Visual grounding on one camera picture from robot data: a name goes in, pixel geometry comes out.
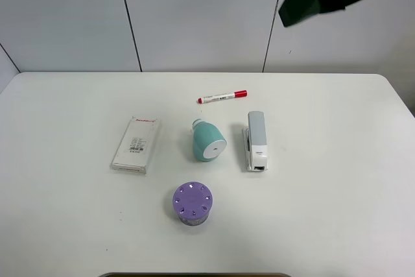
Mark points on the teal pencil sharpener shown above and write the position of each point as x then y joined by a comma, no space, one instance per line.
208,142

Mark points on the grey white stapler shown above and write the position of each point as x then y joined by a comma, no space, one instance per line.
255,142

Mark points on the red whiteboard marker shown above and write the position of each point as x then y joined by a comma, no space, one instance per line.
222,97

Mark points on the white flat cardboard box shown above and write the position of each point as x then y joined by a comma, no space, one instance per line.
137,145

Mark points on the purple round air freshener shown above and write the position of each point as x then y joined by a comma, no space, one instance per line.
192,202

